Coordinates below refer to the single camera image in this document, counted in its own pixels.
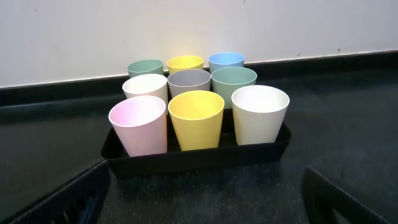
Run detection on grey cup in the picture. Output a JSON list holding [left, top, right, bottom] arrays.
[[167, 68, 212, 99]]

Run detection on black tray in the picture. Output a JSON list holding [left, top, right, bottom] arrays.
[[100, 108, 292, 178]]

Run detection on green cup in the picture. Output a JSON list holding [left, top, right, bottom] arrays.
[[126, 58, 165, 78], [211, 66, 258, 110]]

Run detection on blue cup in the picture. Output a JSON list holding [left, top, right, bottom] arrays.
[[208, 52, 246, 74]]

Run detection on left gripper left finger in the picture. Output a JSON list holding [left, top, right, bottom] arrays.
[[0, 159, 111, 224]]

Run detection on white cup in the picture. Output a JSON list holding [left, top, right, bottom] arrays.
[[231, 85, 290, 146], [122, 73, 169, 106]]

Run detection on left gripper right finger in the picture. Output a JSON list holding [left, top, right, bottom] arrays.
[[300, 166, 396, 224]]

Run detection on yellow cup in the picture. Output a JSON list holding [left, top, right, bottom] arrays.
[[167, 90, 225, 152], [166, 55, 205, 75]]

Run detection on pink cup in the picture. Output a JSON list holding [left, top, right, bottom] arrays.
[[108, 95, 168, 157]]

